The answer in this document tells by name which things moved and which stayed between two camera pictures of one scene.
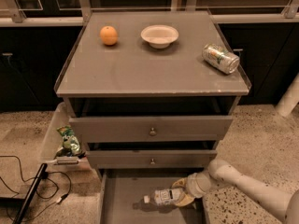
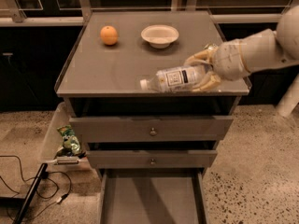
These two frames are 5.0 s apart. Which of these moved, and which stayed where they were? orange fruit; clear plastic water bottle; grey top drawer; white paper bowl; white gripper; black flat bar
Moved: clear plastic water bottle; white gripper
Stayed: grey top drawer; black flat bar; orange fruit; white paper bowl
